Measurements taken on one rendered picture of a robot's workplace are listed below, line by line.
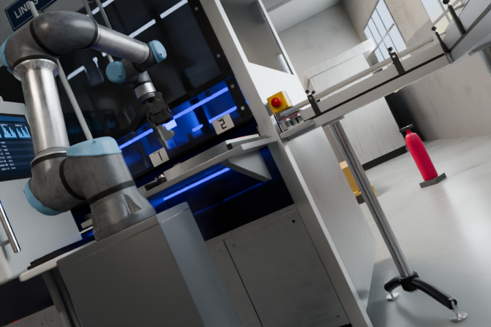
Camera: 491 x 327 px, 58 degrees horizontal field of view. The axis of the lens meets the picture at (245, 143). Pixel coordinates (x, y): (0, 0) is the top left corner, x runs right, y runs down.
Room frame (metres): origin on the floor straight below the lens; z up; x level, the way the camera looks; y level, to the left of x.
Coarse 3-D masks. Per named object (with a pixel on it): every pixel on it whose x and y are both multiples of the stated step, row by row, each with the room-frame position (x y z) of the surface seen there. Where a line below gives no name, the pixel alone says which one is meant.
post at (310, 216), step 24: (216, 0) 1.79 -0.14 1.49; (216, 24) 1.77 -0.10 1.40; (240, 48) 1.80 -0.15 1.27; (240, 72) 1.77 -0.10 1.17; (264, 120) 1.77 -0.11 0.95; (288, 168) 1.77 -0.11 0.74; (312, 216) 1.77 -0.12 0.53; (312, 240) 1.78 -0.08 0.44; (336, 264) 1.77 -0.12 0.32; (336, 288) 1.78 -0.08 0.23; (360, 312) 1.76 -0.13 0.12
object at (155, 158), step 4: (156, 152) 1.94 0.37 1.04; (160, 152) 1.93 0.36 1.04; (164, 152) 1.93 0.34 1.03; (152, 156) 1.95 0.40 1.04; (156, 156) 1.94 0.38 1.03; (164, 156) 1.93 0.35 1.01; (152, 160) 1.95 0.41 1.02; (156, 160) 1.94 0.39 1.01; (160, 160) 1.94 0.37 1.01; (164, 160) 1.93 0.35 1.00; (156, 164) 1.95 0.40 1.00
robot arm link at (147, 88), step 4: (144, 84) 1.64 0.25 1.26; (148, 84) 1.65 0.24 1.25; (152, 84) 1.67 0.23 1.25; (136, 88) 1.64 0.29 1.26; (140, 88) 1.63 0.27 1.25; (144, 88) 1.63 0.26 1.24; (148, 88) 1.64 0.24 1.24; (152, 88) 1.65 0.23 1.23; (136, 92) 1.65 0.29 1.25; (140, 92) 1.64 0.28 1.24; (144, 92) 1.63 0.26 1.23; (148, 92) 1.64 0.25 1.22; (152, 92) 1.65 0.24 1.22; (140, 96) 1.64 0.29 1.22
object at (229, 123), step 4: (224, 116) 1.82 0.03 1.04; (228, 116) 1.81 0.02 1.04; (216, 120) 1.83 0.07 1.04; (224, 120) 1.82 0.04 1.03; (228, 120) 1.82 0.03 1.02; (216, 124) 1.83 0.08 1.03; (220, 124) 1.83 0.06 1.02; (224, 124) 1.82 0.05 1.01; (228, 124) 1.82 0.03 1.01; (232, 124) 1.81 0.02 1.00; (216, 128) 1.84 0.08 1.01; (220, 128) 1.83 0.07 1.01; (224, 128) 1.83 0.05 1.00; (228, 128) 1.82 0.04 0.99; (216, 132) 1.84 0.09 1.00; (220, 132) 1.83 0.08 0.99
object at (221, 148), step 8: (248, 136) 1.64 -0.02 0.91; (256, 136) 1.72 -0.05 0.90; (224, 144) 1.43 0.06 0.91; (208, 152) 1.45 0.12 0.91; (216, 152) 1.44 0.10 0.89; (224, 152) 1.43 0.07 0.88; (192, 160) 1.47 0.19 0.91; (200, 160) 1.47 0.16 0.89; (208, 160) 1.46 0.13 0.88; (176, 168) 1.50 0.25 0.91; (184, 168) 1.49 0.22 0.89; (192, 168) 1.48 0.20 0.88; (168, 176) 1.51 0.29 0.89; (176, 176) 1.50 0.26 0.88
